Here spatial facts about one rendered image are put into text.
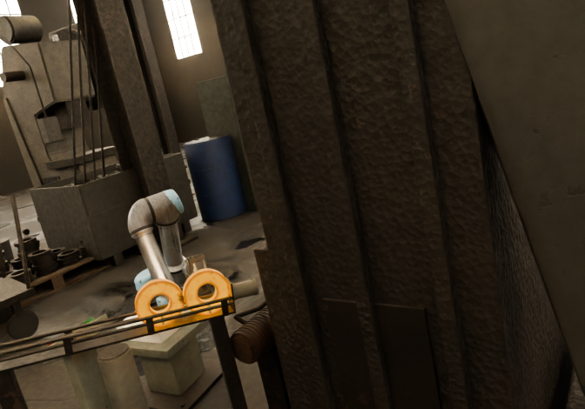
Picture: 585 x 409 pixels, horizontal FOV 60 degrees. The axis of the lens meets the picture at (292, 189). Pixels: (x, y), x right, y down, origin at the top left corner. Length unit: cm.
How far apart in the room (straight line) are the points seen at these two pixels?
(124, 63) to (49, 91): 236
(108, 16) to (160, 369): 325
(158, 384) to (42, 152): 526
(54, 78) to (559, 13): 649
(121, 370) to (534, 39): 166
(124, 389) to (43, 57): 553
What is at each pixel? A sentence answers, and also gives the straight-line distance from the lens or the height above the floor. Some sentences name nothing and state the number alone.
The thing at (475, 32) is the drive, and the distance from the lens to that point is 109.
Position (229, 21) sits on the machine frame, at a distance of 140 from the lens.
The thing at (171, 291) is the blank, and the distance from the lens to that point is 173.
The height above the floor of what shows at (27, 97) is 180.
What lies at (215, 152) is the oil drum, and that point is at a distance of 544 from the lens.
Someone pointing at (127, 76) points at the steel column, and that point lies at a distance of 486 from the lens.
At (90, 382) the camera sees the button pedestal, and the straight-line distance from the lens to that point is 217.
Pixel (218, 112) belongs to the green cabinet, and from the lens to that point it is 560.
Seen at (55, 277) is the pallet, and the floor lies 12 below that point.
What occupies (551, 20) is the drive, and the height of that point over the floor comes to 135.
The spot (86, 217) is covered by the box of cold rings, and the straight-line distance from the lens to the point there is 481.
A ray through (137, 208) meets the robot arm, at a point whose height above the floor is 95.
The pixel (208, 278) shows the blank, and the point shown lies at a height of 76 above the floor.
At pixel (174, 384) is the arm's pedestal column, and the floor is 8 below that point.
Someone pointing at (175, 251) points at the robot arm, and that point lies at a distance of 238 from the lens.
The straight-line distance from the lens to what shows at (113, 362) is 200.
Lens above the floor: 135
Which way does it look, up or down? 12 degrees down
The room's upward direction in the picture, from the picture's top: 12 degrees counter-clockwise
